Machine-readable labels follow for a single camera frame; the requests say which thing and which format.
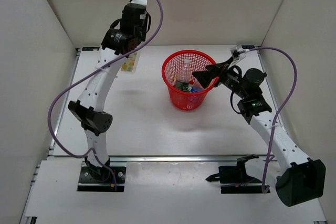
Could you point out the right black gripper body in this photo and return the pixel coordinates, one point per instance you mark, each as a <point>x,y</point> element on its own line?
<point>233,80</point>

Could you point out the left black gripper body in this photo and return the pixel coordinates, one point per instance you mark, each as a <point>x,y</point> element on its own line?
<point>142,31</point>

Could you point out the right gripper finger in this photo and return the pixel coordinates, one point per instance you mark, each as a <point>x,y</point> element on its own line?
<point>205,77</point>
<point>218,66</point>

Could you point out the clear bottle blue label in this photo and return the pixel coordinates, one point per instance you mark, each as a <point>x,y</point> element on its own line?
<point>196,87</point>

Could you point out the clear bottle green label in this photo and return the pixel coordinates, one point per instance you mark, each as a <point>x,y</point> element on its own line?
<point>184,76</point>

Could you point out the white juice bottle fruit label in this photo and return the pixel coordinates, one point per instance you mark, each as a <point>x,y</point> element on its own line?
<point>130,63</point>

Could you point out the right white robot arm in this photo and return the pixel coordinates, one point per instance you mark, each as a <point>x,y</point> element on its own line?
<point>298,178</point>

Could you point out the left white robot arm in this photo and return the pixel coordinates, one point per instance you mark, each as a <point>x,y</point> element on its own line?
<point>123,36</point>

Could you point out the red plastic mesh basket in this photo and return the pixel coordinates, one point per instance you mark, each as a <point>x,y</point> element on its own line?
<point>186,101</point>

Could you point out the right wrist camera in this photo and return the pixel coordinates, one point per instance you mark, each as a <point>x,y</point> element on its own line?
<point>238,53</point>

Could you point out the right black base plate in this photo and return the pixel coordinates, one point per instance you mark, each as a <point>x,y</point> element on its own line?
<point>234,179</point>

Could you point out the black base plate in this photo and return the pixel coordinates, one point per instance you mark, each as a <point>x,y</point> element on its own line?
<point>234,179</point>
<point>87,183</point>

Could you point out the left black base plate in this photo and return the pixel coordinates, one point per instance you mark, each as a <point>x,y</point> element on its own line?
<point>87,183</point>

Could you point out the aluminium table rail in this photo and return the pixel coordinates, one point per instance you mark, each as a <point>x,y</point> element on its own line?
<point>175,159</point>

